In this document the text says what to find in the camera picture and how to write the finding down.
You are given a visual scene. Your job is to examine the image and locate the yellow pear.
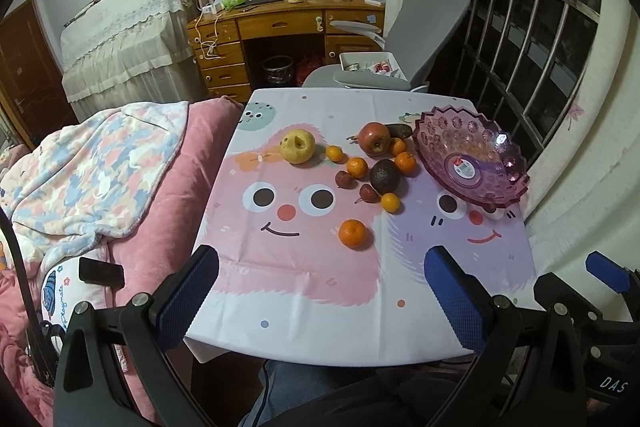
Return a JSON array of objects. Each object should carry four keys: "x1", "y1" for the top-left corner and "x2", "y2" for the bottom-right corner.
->
[{"x1": 279, "y1": 129, "x2": 316, "y2": 165}]

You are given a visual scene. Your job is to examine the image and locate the metal window bars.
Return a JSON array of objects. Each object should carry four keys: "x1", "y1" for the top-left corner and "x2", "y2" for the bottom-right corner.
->
[{"x1": 452, "y1": 0, "x2": 601, "y2": 161}]

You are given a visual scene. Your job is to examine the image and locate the black remote on bed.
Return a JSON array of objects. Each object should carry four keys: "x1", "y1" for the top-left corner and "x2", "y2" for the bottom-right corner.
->
[{"x1": 78, "y1": 257, "x2": 125, "y2": 291}]

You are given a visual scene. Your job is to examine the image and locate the red lychee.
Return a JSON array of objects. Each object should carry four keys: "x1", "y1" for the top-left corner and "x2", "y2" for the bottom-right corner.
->
[
  {"x1": 334, "y1": 170, "x2": 356, "y2": 190},
  {"x1": 359, "y1": 183, "x2": 381, "y2": 204}
]

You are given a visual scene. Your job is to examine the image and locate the cartoon printed tablecloth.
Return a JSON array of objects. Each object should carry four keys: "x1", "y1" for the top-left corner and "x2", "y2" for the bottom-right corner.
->
[{"x1": 186, "y1": 88, "x2": 536, "y2": 366}]

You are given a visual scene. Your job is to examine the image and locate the grey office chair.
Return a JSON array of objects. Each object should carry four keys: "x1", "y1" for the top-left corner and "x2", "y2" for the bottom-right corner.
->
[{"x1": 303, "y1": 0, "x2": 471, "y2": 91}]

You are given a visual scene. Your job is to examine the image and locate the purple glass fruit bowl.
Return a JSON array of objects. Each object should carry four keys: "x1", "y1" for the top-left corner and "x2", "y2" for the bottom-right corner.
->
[{"x1": 412, "y1": 105, "x2": 529, "y2": 210}]

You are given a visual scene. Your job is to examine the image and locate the dark overripe banana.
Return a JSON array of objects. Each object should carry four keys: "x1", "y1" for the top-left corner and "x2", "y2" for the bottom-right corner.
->
[{"x1": 386, "y1": 124, "x2": 413, "y2": 140}]

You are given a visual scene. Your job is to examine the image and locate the small orange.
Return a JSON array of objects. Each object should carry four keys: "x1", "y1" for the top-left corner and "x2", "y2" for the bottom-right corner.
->
[
  {"x1": 381, "y1": 193, "x2": 401, "y2": 213},
  {"x1": 388, "y1": 138, "x2": 407, "y2": 156},
  {"x1": 326, "y1": 145, "x2": 344, "y2": 164}
]

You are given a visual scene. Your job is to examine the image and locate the red apple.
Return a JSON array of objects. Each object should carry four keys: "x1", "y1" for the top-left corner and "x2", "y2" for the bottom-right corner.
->
[{"x1": 357, "y1": 122, "x2": 392, "y2": 156}]

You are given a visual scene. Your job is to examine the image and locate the wooden desk with drawers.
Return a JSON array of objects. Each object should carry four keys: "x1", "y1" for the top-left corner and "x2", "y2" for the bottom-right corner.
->
[{"x1": 186, "y1": 0, "x2": 384, "y2": 103}]

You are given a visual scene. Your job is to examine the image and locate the pastel patterned blanket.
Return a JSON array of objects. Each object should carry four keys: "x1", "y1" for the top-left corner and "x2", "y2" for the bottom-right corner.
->
[{"x1": 1, "y1": 102, "x2": 189, "y2": 277}]

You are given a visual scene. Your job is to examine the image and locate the pink quilt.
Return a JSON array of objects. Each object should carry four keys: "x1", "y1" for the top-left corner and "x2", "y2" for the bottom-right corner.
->
[{"x1": 1, "y1": 98, "x2": 242, "y2": 426}]

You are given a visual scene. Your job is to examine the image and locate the white lace covered furniture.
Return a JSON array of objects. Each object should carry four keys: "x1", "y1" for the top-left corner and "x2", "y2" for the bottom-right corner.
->
[{"x1": 61, "y1": 0, "x2": 207, "y2": 121}]

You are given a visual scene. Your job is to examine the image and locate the large orange tangerine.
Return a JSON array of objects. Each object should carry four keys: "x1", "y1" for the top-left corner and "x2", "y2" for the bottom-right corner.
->
[{"x1": 337, "y1": 219, "x2": 369, "y2": 249}]

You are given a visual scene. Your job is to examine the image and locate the black cable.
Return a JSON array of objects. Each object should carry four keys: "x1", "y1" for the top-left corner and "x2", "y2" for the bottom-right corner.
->
[{"x1": 0, "y1": 206, "x2": 61, "y2": 388}]

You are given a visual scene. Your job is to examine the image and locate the dark avocado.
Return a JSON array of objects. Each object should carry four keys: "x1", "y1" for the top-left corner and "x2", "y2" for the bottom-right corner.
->
[{"x1": 369, "y1": 158, "x2": 401, "y2": 195}]

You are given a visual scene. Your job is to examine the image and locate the white box on chair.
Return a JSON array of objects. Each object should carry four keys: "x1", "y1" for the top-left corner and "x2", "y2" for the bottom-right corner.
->
[{"x1": 340, "y1": 51, "x2": 407, "y2": 80}]

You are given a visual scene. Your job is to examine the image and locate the white floral curtain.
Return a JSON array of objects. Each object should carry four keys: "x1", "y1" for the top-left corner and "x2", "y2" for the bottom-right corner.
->
[{"x1": 522, "y1": 0, "x2": 639, "y2": 320}]

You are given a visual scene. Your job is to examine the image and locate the brown wooden door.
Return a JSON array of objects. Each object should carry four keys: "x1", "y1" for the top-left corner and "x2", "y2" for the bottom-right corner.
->
[{"x1": 1, "y1": 0, "x2": 77, "y2": 145}]

